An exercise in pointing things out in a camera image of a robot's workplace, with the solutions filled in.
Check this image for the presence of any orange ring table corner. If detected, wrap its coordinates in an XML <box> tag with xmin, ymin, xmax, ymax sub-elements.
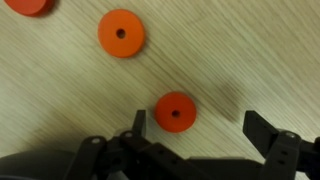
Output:
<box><xmin>4</xmin><ymin>0</ymin><xmax>55</xmax><ymax>17</ymax></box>

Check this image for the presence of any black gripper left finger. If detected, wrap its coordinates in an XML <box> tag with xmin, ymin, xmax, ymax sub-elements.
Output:
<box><xmin>63</xmin><ymin>110</ymin><xmax>212</xmax><ymax>180</ymax></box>

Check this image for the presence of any black bowl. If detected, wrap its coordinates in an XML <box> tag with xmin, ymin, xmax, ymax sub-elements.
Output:
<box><xmin>0</xmin><ymin>150</ymin><xmax>74</xmax><ymax>180</ymax></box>

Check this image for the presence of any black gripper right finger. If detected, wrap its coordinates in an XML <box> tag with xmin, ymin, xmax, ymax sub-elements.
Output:
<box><xmin>243</xmin><ymin>110</ymin><xmax>320</xmax><ymax>180</ymax></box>

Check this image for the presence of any orange ring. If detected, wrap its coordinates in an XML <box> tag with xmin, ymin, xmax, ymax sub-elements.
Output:
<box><xmin>97</xmin><ymin>9</ymin><xmax>146</xmax><ymax>59</ymax></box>
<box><xmin>153</xmin><ymin>91</ymin><xmax>198</xmax><ymax>134</ymax></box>

